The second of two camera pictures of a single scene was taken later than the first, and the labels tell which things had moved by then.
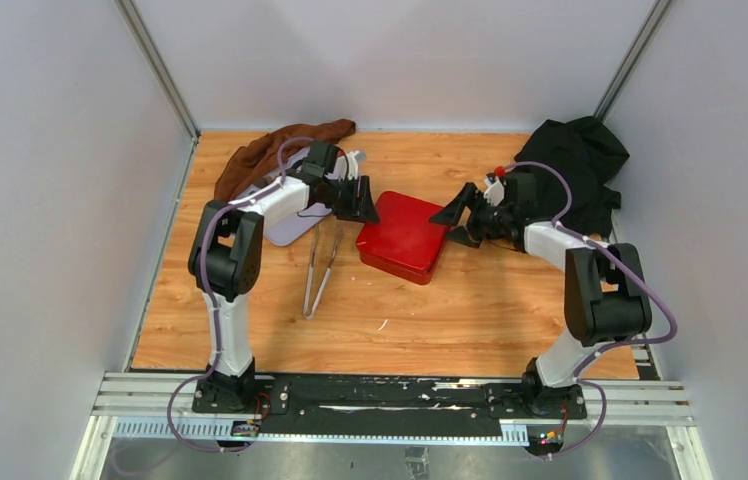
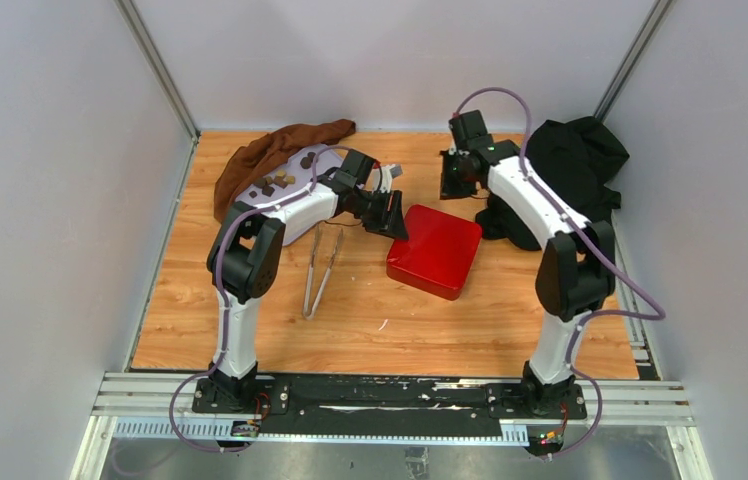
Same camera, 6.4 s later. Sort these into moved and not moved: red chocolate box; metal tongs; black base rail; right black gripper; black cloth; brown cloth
Moved: right black gripper; red chocolate box
Not moved: brown cloth; black cloth; black base rail; metal tongs
